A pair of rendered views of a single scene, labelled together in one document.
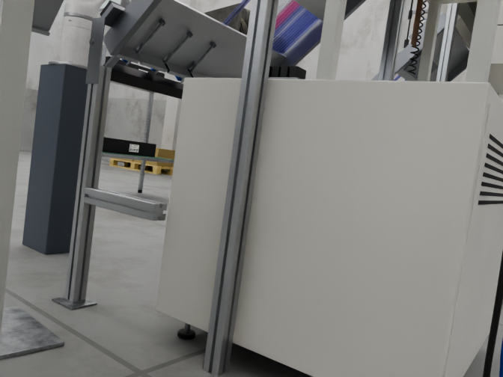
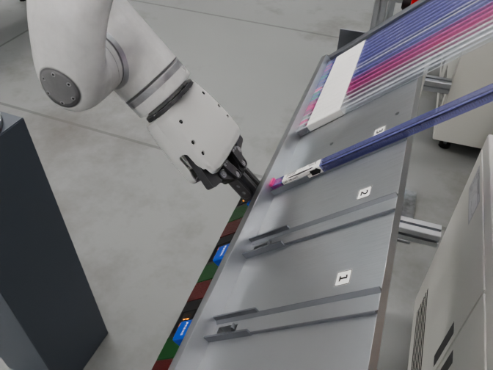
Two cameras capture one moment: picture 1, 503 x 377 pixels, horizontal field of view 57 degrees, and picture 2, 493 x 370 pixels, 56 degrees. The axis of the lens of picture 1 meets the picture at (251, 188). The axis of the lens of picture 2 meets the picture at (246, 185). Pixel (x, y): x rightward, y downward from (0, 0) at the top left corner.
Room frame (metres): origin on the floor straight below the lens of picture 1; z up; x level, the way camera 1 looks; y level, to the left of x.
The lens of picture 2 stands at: (1.10, 0.41, 1.15)
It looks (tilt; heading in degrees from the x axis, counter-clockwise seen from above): 43 degrees down; 345
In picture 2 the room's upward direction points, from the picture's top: straight up
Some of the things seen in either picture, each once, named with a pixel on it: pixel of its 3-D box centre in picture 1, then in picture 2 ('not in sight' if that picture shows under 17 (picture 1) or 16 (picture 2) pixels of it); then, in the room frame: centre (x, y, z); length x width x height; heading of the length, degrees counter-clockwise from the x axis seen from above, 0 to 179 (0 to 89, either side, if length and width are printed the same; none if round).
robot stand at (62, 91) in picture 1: (65, 159); (14, 268); (1.80, 0.73, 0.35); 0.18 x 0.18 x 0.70; 52
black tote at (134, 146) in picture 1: (122, 146); not in sight; (3.77, 1.09, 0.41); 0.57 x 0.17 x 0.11; 146
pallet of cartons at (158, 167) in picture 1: (149, 158); not in sight; (7.90, 1.79, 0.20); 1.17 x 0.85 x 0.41; 52
